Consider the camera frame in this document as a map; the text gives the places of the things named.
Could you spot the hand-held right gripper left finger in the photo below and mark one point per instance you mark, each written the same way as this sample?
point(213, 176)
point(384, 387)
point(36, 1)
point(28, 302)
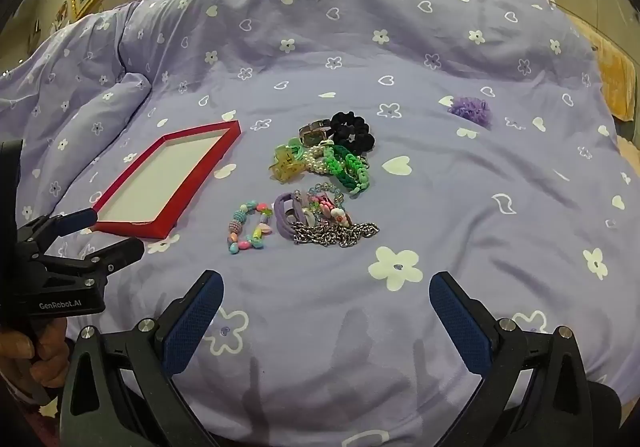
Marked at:
point(195, 322)

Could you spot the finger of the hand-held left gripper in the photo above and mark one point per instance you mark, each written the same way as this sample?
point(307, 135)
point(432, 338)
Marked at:
point(117, 254)
point(75, 221)

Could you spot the purple fluffy scrunchie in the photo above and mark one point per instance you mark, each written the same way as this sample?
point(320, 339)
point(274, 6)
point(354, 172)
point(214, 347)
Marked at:
point(470, 109)

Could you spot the red jewelry tray box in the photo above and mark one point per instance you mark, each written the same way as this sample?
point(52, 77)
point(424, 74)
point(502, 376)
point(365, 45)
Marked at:
point(160, 177)

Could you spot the rose gold wrist watch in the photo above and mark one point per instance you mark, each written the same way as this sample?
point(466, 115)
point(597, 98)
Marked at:
point(312, 136)

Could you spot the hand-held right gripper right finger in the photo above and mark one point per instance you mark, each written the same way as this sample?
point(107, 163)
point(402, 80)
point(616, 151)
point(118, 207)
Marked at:
point(460, 322)

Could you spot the yellow hair claw clip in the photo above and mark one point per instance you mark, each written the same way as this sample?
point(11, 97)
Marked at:
point(285, 166)

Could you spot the person's left hand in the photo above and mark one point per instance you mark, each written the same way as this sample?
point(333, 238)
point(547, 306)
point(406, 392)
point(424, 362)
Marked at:
point(52, 347)

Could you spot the purple flower print duvet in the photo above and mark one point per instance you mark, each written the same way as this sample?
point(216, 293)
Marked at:
point(400, 52)

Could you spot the black fabric scrunchie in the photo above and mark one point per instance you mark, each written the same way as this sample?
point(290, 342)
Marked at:
point(340, 122)

